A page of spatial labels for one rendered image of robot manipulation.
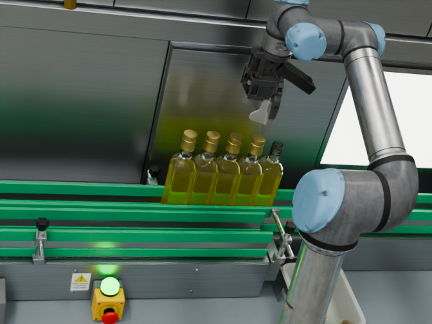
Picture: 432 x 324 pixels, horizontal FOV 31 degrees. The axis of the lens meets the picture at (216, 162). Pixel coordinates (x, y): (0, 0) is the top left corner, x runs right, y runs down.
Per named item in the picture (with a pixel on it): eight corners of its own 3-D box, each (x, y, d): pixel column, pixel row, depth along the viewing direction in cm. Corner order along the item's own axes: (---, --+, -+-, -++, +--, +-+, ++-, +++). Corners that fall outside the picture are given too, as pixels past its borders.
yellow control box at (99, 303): (117, 300, 196) (121, 279, 191) (121, 323, 190) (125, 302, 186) (89, 300, 193) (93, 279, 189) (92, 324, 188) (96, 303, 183)
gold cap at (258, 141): (259, 148, 197) (263, 134, 194) (263, 156, 194) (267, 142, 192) (246, 147, 196) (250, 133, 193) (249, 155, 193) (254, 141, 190)
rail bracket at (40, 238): (46, 259, 184) (51, 216, 176) (47, 281, 179) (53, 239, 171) (29, 259, 183) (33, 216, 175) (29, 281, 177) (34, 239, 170)
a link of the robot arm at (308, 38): (348, 34, 160) (330, 8, 168) (297, 29, 156) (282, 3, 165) (336, 67, 164) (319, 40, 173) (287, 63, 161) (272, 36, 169)
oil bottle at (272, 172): (260, 215, 214) (280, 152, 201) (265, 228, 210) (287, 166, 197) (240, 214, 212) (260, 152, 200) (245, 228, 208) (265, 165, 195)
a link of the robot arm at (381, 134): (449, 216, 143) (386, 9, 167) (396, 215, 140) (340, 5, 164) (418, 242, 153) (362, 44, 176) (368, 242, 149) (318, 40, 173)
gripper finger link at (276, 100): (263, 114, 186) (270, 79, 183) (270, 114, 187) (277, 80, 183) (269, 121, 182) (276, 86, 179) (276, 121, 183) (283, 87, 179)
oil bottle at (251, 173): (240, 215, 212) (260, 153, 199) (245, 229, 207) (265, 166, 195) (220, 215, 210) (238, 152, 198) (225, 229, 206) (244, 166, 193)
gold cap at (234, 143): (237, 146, 195) (241, 132, 193) (240, 155, 193) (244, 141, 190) (224, 145, 194) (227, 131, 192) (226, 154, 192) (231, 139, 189)
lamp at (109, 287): (117, 283, 190) (119, 274, 188) (119, 297, 187) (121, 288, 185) (99, 283, 189) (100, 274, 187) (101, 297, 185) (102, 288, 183)
